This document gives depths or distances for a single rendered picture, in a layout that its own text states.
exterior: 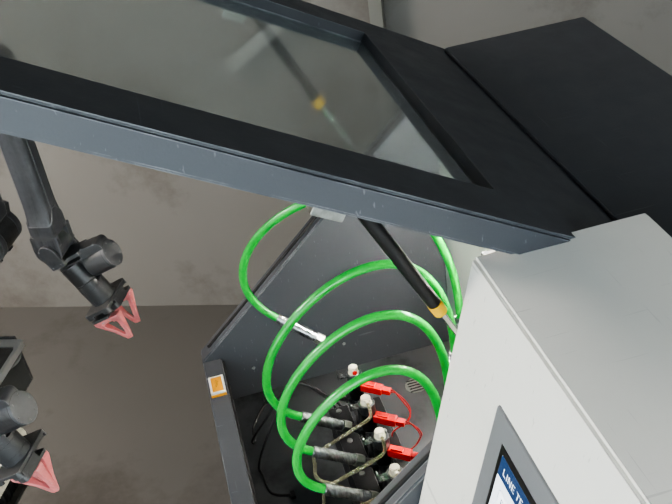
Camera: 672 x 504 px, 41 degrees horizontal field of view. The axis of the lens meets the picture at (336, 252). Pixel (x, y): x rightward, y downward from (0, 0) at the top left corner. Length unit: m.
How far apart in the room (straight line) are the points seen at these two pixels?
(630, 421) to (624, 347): 0.10
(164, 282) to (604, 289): 2.79
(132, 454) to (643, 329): 2.38
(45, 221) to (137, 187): 1.59
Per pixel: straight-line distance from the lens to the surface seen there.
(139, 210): 3.46
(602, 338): 0.94
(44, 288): 3.87
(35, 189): 1.80
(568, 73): 1.58
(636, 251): 1.06
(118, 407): 3.32
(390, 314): 1.30
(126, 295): 1.96
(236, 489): 1.64
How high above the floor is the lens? 2.16
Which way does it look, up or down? 35 degrees down
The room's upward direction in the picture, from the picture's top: 9 degrees counter-clockwise
